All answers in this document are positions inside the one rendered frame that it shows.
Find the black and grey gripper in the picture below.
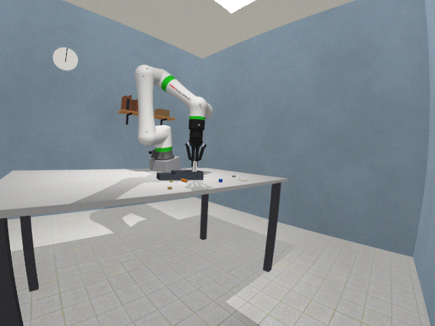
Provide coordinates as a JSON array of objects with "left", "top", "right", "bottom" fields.
[{"left": 185, "top": 129, "right": 206, "bottom": 172}]

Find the dark grey three-compartment bin rack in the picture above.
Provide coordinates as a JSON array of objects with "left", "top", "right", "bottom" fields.
[{"left": 156, "top": 170, "right": 204, "bottom": 181}]

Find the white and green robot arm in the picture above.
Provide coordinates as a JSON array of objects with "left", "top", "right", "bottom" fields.
[{"left": 135, "top": 65, "right": 213, "bottom": 160}]

